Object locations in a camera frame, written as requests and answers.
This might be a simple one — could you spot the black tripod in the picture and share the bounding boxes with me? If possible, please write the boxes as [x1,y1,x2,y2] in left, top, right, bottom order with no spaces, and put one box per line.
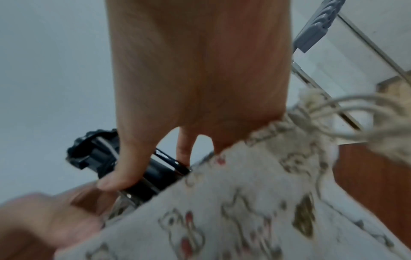
[66,128,193,207]

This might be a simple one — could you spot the person's right hand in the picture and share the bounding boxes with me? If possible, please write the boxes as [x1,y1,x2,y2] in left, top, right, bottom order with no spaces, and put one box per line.
[97,0,295,191]

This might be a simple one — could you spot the metal clothes rack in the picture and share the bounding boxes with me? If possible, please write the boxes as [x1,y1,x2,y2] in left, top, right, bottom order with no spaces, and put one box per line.
[290,12,411,131]

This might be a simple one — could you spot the person's left hand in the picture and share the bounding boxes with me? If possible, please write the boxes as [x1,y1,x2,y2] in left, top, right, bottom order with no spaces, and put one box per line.
[0,181,120,260]

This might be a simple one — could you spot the purple hook rail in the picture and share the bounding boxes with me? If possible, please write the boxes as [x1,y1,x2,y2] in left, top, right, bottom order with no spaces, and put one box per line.
[293,0,346,53]

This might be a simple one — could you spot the cat print fabric bag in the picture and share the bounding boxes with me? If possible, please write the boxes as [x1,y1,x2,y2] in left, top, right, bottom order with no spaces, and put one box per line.
[56,87,411,260]

